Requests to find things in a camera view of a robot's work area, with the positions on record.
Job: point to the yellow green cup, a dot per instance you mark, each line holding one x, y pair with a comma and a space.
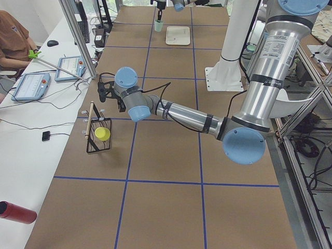
102, 133

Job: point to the black computer mouse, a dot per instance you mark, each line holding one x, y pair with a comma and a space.
52, 43

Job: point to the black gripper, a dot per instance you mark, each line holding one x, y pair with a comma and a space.
160, 6
119, 101

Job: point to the black keyboard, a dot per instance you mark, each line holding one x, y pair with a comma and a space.
84, 28

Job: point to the teach pendant far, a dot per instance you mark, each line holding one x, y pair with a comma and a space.
74, 65

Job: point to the red bottle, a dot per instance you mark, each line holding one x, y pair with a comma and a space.
17, 213

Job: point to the person in brown shirt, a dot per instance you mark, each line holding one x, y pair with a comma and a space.
15, 45

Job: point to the cream rabbit tray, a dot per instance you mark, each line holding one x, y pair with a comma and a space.
178, 36

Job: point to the small black puck device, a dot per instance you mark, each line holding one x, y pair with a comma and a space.
45, 136

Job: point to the green tipped metal rod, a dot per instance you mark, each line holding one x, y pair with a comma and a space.
35, 55

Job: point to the mint green cup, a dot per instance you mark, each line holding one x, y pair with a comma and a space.
158, 24

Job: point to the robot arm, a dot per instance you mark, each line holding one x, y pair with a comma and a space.
242, 134
178, 5

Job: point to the aluminium frame post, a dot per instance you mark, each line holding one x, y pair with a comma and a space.
77, 35

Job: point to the black wire cup rack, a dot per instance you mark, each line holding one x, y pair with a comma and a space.
95, 118

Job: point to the teach pendant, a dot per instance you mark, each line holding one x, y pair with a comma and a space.
32, 86
74, 65

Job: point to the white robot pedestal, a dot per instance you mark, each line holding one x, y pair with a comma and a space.
226, 74

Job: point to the teach pendant near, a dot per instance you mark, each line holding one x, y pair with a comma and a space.
32, 86

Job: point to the white chair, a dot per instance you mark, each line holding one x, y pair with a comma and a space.
283, 106

